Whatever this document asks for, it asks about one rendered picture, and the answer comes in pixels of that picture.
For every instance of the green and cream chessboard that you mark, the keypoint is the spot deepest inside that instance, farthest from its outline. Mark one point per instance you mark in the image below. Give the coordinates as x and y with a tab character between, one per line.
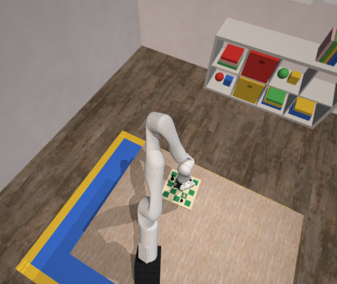
174	195

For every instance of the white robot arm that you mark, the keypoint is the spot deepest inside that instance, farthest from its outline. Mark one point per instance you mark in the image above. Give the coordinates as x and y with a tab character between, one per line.
149	208

